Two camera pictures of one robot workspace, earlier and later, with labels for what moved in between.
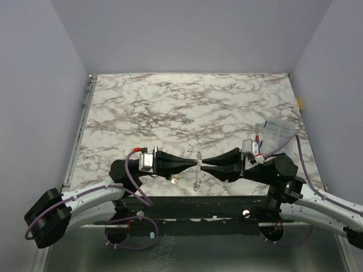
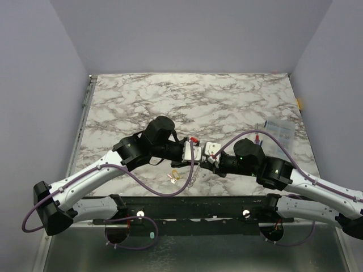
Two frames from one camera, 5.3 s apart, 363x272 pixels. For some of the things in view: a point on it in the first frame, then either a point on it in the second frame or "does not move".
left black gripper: (165, 164) to (180, 164)
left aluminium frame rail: (76, 152) does not move
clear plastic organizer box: (276, 131) does not move
